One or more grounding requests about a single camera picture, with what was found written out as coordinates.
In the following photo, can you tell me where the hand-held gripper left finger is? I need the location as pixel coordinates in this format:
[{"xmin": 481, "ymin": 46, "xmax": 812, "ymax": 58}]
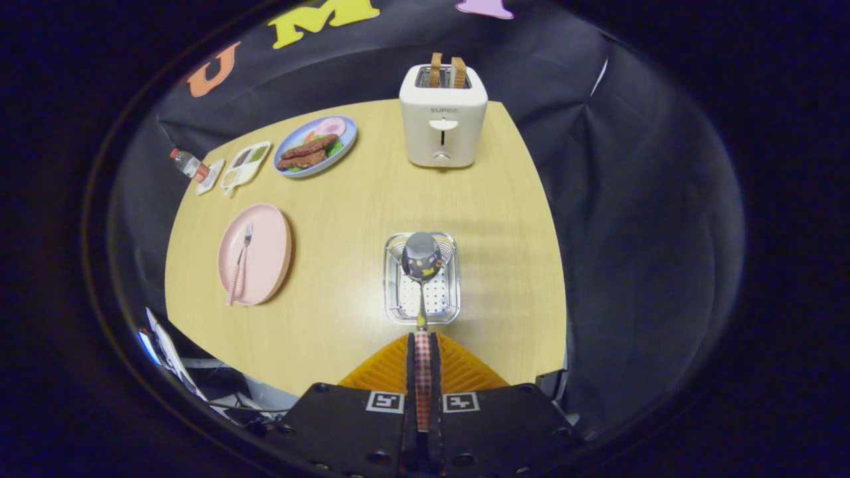
[{"xmin": 266, "ymin": 332, "xmax": 417, "ymax": 478}]

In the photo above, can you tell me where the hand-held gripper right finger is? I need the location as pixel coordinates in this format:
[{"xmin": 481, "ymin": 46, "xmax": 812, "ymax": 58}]
[{"xmin": 430, "ymin": 332, "xmax": 585, "ymax": 478}]

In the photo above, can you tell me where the spoon with checkered handle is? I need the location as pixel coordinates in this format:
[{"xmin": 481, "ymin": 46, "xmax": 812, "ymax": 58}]
[{"xmin": 401, "ymin": 232, "xmax": 444, "ymax": 432}]

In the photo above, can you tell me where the fork with checkered handle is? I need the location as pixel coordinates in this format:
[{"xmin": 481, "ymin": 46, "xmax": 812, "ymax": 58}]
[{"xmin": 226, "ymin": 222, "xmax": 254, "ymax": 307}]

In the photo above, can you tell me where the pink plate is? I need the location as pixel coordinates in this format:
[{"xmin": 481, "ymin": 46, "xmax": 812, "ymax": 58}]
[{"xmin": 218, "ymin": 203, "xmax": 293, "ymax": 307}]

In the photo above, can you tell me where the brown meat strip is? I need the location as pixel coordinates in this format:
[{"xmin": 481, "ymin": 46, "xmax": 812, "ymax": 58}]
[
  {"xmin": 280, "ymin": 134, "xmax": 339, "ymax": 160},
  {"xmin": 277, "ymin": 150, "xmax": 327, "ymax": 171}
]

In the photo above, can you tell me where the white divided condiment tray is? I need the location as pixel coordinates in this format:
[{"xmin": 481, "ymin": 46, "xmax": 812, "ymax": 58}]
[{"xmin": 221, "ymin": 141, "xmax": 272, "ymax": 197}]

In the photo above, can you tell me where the white square coaster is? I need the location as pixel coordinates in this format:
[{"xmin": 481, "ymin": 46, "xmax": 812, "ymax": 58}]
[{"xmin": 197, "ymin": 159, "xmax": 225, "ymax": 196}]

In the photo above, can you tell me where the blue plate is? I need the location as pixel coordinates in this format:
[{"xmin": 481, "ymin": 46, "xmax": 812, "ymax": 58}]
[{"xmin": 273, "ymin": 116, "xmax": 358, "ymax": 179}]

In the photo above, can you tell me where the white toaster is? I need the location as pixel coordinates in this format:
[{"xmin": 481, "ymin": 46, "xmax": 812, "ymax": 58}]
[{"xmin": 399, "ymin": 63, "xmax": 489, "ymax": 169}]

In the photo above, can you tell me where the clear water bottle red cap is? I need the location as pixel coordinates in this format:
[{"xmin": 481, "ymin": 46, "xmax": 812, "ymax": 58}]
[{"xmin": 169, "ymin": 148, "xmax": 211, "ymax": 183}]

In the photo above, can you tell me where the metal wire basket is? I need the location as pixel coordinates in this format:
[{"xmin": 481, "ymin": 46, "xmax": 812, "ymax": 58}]
[{"xmin": 384, "ymin": 232, "xmax": 462, "ymax": 325}]

